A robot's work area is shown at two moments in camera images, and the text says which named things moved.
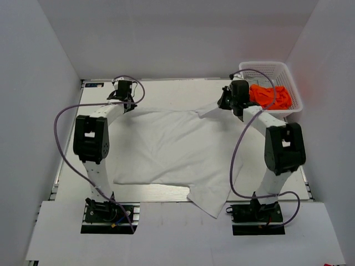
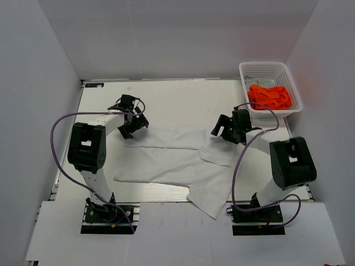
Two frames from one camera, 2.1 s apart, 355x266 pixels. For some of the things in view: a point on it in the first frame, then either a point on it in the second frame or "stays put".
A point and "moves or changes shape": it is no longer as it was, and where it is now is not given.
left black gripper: [132, 105] to [140, 122]
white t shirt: [192, 149] moves or changes shape
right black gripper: [222, 102] to [224, 121]
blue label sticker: [94, 85] stays put
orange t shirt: [264, 96] stays put
